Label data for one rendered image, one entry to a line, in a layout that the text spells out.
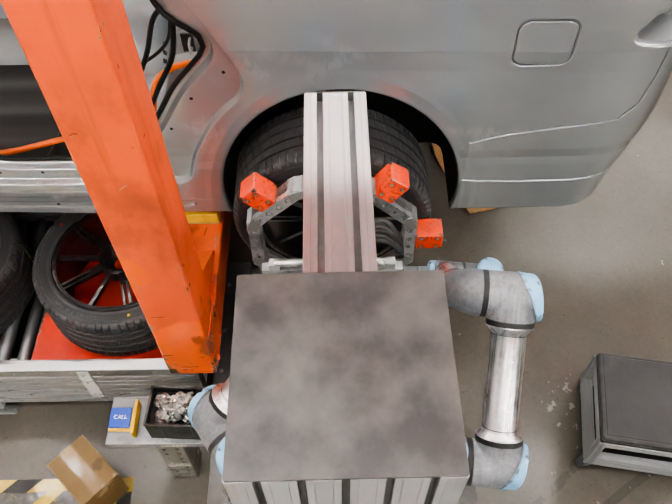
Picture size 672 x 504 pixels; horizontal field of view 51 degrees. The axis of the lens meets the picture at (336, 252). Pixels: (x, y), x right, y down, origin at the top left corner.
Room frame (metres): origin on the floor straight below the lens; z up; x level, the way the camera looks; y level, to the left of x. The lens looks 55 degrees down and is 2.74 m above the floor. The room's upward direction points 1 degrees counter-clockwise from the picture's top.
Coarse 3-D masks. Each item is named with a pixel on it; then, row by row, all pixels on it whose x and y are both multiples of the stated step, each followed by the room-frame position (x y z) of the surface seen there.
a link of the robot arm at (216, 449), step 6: (216, 438) 0.65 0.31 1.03; (222, 438) 0.64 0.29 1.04; (210, 444) 0.64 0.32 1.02; (216, 444) 0.63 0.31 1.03; (222, 444) 0.62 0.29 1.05; (210, 450) 0.63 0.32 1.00; (216, 450) 0.62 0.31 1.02; (222, 450) 0.61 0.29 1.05; (216, 456) 0.60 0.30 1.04; (222, 456) 0.59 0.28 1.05; (216, 462) 0.59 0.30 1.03; (222, 462) 0.58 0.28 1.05; (222, 468) 0.57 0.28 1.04; (222, 474) 0.56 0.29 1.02
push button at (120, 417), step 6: (114, 408) 0.97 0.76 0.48; (120, 408) 0.97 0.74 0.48; (126, 408) 0.97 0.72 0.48; (132, 408) 0.97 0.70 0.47; (114, 414) 0.95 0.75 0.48; (120, 414) 0.95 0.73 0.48; (126, 414) 0.95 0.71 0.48; (114, 420) 0.93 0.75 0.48; (120, 420) 0.92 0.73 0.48; (126, 420) 0.92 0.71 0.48; (108, 426) 0.91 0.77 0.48; (114, 426) 0.90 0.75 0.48; (120, 426) 0.90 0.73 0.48; (126, 426) 0.90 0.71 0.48
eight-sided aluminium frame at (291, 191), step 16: (288, 192) 1.38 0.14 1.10; (272, 208) 1.37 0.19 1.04; (384, 208) 1.37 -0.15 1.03; (400, 208) 1.37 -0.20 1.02; (416, 208) 1.42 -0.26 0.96; (256, 224) 1.37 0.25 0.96; (416, 224) 1.37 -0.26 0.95; (256, 240) 1.38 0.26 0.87; (256, 256) 1.37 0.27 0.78; (272, 256) 1.41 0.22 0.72; (384, 256) 1.41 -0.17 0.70
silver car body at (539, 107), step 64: (128, 0) 2.55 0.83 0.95; (192, 0) 1.60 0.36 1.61; (256, 0) 1.60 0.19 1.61; (320, 0) 1.60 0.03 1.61; (384, 0) 1.59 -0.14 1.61; (448, 0) 1.59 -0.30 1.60; (512, 0) 1.59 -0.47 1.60; (576, 0) 1.59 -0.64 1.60; (640, 0) 1.59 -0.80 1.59; (0, 64) 2.33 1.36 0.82; (192, 64) 1.63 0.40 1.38; (256, 64) 1.59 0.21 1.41; (320, 64) 1.59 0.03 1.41; (384, 64) 1.59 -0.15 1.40; (448, 64) 1.58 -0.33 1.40; (512, 64) 1.58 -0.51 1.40; (576, 64) 1.58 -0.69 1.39; (640, 64) 1.59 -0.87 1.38; (0, 128) 1.98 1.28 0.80; (192, 128) 1.61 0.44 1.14; (448, 128) 1.58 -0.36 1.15; (512, 128) 1.58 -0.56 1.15; (576, 128) 1.58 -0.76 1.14; (640, 128) 1.64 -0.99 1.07; (0, 192) 1.60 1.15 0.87; (64, 192) 1.59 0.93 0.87; (192, 192) 1.59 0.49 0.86; (512, 192) 1.58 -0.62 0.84; (576, 192) 1.58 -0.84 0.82
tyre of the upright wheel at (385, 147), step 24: (288, 120) 1.64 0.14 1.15; (384, 120) 1.64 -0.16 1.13; (264, 144) 1.57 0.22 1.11; (288, 144) 1.53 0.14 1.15; (384, 144) 1.53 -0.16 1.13; (408, 144) 1.60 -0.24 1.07; (240, 168) 1.58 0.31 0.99; (264, 168) 1.47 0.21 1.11; (288, 168) 1.45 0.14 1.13; (408, 168) 1.49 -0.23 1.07; (408, 192) 1.45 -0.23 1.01; (240, 216) 1.45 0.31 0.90
